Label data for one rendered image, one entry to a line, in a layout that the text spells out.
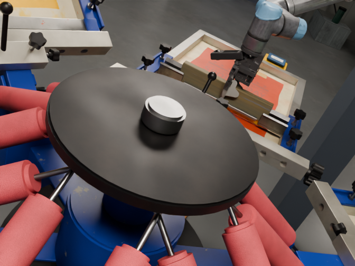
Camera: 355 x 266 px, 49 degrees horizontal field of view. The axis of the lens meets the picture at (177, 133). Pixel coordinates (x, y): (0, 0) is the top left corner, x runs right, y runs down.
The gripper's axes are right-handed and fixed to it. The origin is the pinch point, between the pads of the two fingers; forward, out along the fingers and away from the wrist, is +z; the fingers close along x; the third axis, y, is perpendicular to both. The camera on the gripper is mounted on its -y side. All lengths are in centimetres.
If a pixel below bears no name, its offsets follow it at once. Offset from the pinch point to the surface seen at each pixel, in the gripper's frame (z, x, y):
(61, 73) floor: 101, 115, -132
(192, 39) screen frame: 2, 42, -27
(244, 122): 5.3, -1.7, 11.8
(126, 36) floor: 101, 235, -135
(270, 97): 5.3, 30.0, 16.7
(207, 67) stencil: 5.3, 29.3, -13.3
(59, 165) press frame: -1, -72, -20
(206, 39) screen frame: 4, 57, -23
